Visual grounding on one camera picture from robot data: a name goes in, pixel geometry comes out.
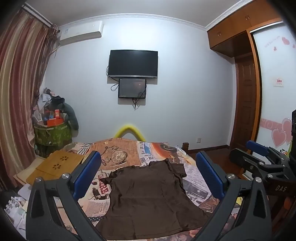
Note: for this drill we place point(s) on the small black wall monitor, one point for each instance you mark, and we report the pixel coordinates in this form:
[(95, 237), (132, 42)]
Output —
[(132, 88)]

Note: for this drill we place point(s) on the pale wooden board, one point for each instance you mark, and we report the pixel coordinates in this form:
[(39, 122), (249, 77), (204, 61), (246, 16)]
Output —
[(23, 172)]

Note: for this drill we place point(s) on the black wall television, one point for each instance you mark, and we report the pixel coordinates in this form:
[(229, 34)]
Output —
[(133, 63)]

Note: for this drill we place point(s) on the striped red curtain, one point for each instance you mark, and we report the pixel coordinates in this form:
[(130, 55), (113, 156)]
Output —
[(18, 92)]

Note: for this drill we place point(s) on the yellow foam tube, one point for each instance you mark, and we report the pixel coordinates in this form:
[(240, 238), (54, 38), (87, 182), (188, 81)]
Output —
[(126, 128)]

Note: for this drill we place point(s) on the white heart-sticker sliding door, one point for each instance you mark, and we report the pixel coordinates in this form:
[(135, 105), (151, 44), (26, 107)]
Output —
[(275, 69)]

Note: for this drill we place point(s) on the green patterned storage box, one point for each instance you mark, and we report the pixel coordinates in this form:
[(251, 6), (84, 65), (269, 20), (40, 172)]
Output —
[(53, 139)]

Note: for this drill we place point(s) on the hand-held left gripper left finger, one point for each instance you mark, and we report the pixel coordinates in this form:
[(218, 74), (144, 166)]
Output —
[(89, 172)]

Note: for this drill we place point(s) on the white curtain rail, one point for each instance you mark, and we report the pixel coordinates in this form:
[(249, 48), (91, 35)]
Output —
[(38, 15)]

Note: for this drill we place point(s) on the white air conditioner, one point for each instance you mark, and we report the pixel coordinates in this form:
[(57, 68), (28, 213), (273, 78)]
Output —
[(81, 31)]

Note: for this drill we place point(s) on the brown wooden door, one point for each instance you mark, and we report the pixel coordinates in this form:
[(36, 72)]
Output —
[(245, 104)]

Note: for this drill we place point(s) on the orange flat box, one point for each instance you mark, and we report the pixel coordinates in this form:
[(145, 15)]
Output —
[(55, 122)]

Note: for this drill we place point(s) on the printed newspaper-pattern blanket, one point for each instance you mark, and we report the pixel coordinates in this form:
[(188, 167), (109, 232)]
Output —
[(159, 153)]

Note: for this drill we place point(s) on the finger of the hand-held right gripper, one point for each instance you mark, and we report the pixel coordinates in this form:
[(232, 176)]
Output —
[(255, 146), (240, 160)]

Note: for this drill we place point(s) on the small red box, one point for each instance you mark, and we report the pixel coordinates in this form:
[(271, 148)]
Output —
[(57, 114)]

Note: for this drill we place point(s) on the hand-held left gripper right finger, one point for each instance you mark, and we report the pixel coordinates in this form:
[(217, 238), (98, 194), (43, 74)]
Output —
[(210, 178)]

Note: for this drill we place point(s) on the brown T-shirt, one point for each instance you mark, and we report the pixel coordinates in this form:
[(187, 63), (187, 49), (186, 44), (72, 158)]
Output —
[(148, 197)]

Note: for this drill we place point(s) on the wooden bedpost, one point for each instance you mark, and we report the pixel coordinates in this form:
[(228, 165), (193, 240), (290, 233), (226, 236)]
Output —
[(185, 146)]

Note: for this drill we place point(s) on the wooden lap desk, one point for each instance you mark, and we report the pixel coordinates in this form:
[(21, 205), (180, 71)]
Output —
[(57, 162)]

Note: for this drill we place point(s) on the wooden overhead cabinet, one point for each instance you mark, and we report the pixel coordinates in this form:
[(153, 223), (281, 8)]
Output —
[(233, 30)]

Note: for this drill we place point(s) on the pile of papers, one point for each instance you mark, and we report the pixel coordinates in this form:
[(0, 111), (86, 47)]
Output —
[(17, 208)]

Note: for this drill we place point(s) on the pile of clothes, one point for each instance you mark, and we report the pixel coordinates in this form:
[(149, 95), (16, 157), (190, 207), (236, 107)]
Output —
[(42, 99)]

